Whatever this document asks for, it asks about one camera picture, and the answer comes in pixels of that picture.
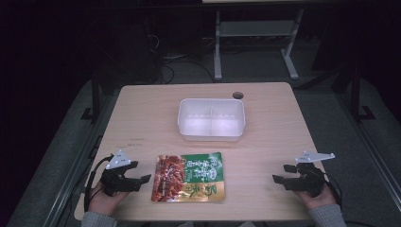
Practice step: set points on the green and red food packet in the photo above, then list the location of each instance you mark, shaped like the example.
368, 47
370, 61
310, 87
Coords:
189, 178

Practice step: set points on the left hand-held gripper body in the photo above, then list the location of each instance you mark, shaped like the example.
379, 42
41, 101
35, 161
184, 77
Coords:
115, 183

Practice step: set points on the white plastic divided container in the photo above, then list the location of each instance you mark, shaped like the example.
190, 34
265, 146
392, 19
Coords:
211, 119

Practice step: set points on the person's right hand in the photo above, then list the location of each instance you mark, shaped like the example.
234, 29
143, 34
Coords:
317, 200

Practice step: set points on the grey metal frame rail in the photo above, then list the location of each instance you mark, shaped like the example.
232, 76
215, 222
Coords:
78, 157
372, 151

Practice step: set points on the white metal desk frame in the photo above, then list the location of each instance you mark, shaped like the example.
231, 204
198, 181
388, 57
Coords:
257, 30

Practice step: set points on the person's left hand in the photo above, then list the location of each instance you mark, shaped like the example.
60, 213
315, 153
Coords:
105, 201

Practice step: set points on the black metal stand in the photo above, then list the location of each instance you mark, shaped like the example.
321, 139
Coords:
95, 97
356, 94

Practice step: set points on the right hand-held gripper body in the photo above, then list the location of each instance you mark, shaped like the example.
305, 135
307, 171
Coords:
310, 181

